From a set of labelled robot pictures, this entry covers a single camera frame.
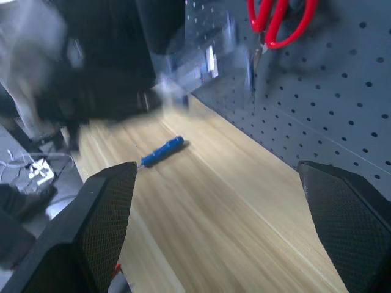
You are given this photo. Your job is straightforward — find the grey metal pegboard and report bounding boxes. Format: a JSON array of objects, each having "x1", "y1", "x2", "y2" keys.
[{"x1": 184, "y1": 0, "x2": 391, "y2": 184}]

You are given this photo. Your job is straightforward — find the red handled scissors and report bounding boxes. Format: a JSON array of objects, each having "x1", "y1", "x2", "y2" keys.
[{"x1": 246, "y1": 0, "x2": 320, "y2": 68}]

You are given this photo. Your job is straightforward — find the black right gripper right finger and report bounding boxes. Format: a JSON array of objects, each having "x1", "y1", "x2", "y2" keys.
[{"x1": 296, "y1": 160, "x2": 391, "y2": 293}]

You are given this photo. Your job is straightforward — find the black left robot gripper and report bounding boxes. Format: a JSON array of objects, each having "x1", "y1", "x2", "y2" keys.
[{"x1": 36, "y1": 0, "x2": 187, "y2": 150}]

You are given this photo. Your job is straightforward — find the clear plastic container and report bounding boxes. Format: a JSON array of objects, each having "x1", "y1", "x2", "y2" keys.
[{"x1": 158, "y1": 10, "x2": 254, "y2": 101}]

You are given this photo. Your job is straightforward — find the white power strip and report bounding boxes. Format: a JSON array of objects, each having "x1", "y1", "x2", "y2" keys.
[{"x1": 27, "y1": 160, "x2": 55, "y2": 186}]

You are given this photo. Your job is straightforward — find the blue handled screwdriver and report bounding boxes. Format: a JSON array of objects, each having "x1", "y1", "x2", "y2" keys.
[{"x1": 136, "y1": 136, "x2": 185, "y2": 170}]

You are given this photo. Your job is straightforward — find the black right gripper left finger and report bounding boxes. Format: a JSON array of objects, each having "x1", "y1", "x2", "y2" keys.
[{"x1": 0, "y1": 161, "x2": 138, "y2": 293}]

